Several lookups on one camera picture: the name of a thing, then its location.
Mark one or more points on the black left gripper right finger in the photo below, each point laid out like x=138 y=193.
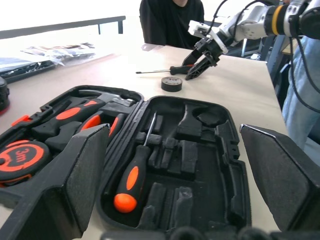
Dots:
x=282 y=175

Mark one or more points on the dark navy cloth in bag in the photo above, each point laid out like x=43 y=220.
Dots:
x=22 y=68

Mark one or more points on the person in light blue jeans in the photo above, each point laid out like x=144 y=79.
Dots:
x=303 y=82

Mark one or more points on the black plastic tool case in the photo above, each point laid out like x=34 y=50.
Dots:
x=200 y=160

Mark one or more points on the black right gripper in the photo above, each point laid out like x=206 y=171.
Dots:
x=210 y=50

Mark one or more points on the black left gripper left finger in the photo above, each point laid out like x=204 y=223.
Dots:
x=62 y=180

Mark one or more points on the black tape roll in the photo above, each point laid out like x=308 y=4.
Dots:
x=171 y=83

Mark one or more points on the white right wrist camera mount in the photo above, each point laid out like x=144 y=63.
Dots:
x=197 y=27

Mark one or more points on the beige cloth in bag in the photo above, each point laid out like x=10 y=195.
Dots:
x=60 y=52

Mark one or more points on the person in black shirt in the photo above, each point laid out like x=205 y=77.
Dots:
x=170 y=22

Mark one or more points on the black-orange screwdriver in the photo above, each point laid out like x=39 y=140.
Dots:
x=177 y=69
x=131 y=177

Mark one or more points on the black metal frame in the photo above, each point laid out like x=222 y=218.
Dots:
x=62 y=25

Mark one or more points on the black-orange tape measure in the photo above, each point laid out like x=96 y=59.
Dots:
x=22 y=157

